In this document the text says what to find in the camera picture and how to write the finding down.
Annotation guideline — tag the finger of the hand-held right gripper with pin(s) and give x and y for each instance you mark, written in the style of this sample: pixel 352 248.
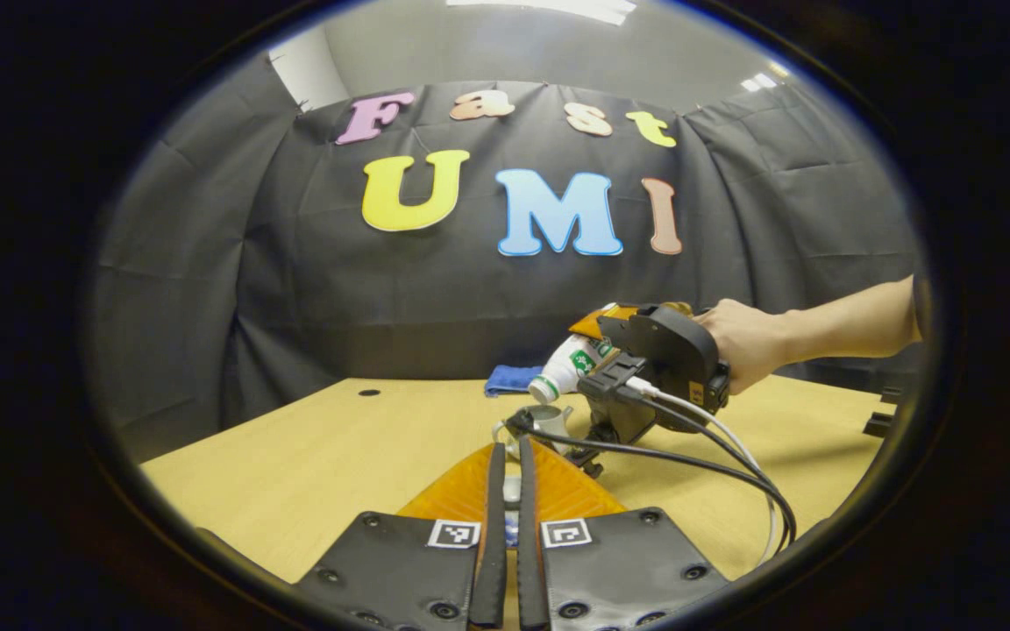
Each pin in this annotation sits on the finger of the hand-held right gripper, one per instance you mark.
pixel 601 315

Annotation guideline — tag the long ceiling light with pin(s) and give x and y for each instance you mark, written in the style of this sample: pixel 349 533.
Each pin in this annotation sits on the long ceiling light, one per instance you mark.
pixel 549 7

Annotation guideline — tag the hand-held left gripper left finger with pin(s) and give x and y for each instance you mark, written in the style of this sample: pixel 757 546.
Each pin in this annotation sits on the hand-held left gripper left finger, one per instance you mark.
pixel 494 526

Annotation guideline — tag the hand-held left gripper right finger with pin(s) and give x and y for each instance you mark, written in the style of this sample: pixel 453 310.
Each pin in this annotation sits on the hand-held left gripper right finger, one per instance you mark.
pixel 529 526

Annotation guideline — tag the black backdrop cloth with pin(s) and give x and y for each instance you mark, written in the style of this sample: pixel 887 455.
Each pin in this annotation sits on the black backdrop cloth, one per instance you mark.
pixel 382 298

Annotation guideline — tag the white blue-patterned teacup lid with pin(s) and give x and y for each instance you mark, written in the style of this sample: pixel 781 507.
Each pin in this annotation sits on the white blue-patterned teacup lid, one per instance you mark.
pixel 512 530

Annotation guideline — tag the white teacup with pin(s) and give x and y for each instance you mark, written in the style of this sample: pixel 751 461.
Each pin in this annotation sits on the white teacup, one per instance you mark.
pixel 551 421

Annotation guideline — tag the blue folded towel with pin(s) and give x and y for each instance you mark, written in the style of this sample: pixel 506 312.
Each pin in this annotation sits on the blue folded towel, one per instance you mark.
pixel 512 379

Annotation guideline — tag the toasted bread slice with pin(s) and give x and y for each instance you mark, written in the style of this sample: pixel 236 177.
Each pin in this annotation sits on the toasted bread slice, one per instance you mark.
pixel 679 308

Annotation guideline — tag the small ceiling light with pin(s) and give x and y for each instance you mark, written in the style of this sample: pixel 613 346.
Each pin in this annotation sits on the small ceiling light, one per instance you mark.
pixel 758 81

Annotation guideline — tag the white water bottle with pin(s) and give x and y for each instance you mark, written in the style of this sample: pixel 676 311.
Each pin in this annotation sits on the white water bottle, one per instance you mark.
pixel 562 366

